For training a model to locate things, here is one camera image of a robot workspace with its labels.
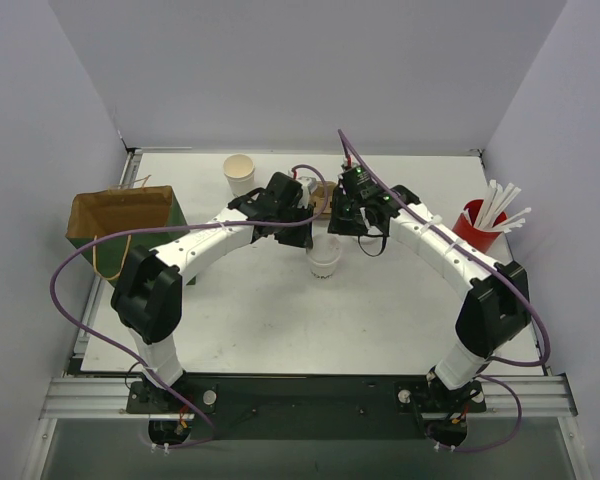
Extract white wrapped straws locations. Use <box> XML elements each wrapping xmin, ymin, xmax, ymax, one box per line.
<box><xmin>472</xmin><ymin>179</ymin><xmax>531</xmax><ymax>233</ymax></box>

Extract white paper cups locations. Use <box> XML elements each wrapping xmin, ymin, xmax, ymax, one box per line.
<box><xmin>223</xmin><ymin>154</ymin><xmax>255</xmax><ymax>197</ymax></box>

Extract clear plastic lid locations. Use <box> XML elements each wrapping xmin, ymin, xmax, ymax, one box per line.
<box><xmin>306</xmin><ymin>234</ymin><xmax>341</xmax><ymax>265</ymax></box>

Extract white paper cup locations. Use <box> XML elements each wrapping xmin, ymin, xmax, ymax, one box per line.
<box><xmin>308</xmin><ymin>257</ymin><xmax>338</xmax><ymax>279</ymax></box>

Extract brown cardboard cup carrier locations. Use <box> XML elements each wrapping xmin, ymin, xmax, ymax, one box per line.
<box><xmin>310</xmin><ymin>181</ymin><xmax>337</xmax><ymax>219</ymax></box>

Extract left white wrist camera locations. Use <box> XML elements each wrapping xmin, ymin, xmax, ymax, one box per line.
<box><xmin>297</xmin><ymin>176</ymin><xmax>317</xmax><ymax>198</ymax></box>

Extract green paper bag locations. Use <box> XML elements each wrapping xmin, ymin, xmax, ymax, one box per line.
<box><xmin>66</xmin><ymin>185</ymin><xmax>187</xmax><ymax>285</ymax></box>

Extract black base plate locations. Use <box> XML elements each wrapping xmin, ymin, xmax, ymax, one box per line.
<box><xmin>126</xmin><ymin>373</ymin><xmax>486</xmax><ymax>442</ymax></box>

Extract aluminium rail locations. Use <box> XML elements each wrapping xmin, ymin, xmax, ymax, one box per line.
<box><xmin>40</xmin><ymin>375</ymin><xmax>578</xmax><ymax>420</ymax></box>

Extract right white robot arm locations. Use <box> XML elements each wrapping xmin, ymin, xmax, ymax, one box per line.
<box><xmin>328</xmin><ymin>165</ymin><xmax>531</xmax><ymax>391</ymax></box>

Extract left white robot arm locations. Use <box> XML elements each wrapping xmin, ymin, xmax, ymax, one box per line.
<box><xmin>111</xmin><ymin>172</ymin><xmax>316</xmax><ymax>412</ymax></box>

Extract red cup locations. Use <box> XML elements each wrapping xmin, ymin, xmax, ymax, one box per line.
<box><xmin>452</xmin><ymin>199</ymin><xmax>502</xmax><ymax>253</ymax></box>

